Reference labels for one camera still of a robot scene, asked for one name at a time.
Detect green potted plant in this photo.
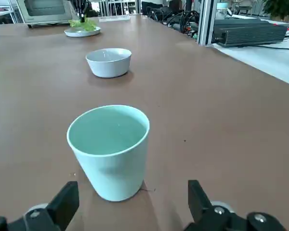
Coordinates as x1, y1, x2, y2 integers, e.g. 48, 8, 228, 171
263, 0, 289, 20

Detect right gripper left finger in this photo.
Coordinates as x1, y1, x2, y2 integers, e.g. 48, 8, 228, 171
0, 180, 80, 231

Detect large grey plate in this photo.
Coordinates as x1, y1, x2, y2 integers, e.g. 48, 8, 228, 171
64, 26, 102, 38

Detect cream toaster oven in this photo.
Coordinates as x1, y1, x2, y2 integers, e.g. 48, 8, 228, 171
15, 0, 74, 28

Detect white side table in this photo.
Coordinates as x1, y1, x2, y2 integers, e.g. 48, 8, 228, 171
213, 36, 289, 88

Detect pale green cup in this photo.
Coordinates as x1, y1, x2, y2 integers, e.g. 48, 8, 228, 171
66, 104, 150, 202

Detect small grey bowl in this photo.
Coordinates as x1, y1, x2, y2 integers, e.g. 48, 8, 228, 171
85, 48, 132, 78

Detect tangled black cables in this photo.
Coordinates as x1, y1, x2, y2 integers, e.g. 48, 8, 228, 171
145, 6, 201, 39

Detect black power cord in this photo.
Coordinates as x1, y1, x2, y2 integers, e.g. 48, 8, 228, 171
240, 44, 289, 51

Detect jar with green lid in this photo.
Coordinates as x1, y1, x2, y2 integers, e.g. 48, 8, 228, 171
216, 2, 230, 19

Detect aluminium frame post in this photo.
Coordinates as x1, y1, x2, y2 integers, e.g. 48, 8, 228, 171
197, 0, 218, 47

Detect green lettuce leaf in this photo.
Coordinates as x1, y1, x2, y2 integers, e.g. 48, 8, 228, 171
68, 17, 97, 32

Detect clear acrylic rack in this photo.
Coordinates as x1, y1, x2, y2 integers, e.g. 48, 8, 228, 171
98, 0, 132, 23

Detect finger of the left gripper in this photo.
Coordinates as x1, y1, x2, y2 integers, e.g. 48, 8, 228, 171
72, 0, 83, 22
81, 0, 90, 22

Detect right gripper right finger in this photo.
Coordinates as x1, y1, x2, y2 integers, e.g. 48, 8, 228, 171
184, 180, 288, 231

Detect black power supply box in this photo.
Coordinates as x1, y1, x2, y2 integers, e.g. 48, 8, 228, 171
211, 18, 289, 48

